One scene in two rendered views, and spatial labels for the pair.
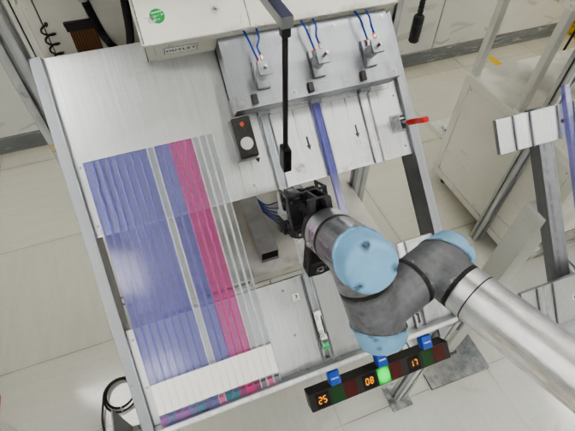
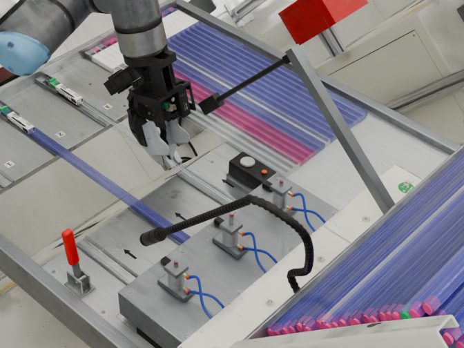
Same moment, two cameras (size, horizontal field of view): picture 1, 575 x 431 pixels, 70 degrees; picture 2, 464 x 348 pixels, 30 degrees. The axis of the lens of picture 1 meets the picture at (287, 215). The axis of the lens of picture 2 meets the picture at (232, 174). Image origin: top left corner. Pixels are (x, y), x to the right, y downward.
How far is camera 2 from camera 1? 123 cm
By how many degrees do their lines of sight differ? 56
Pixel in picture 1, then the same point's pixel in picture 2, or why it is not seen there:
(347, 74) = (186, 256)
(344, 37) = (217, 287)
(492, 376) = not seen: outside the picture
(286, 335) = (99, 81)
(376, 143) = (97, 255)
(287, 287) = (120, 109)
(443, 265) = (37, 12)
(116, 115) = (374, 154)
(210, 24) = (359, 206)
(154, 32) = (396, 176)
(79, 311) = not seen: hidden behind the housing
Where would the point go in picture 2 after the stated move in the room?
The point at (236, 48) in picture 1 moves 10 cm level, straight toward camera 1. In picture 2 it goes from (320, 215) to (296, 153)
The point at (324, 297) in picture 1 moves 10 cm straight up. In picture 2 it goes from (75, 116) to (97, 99)
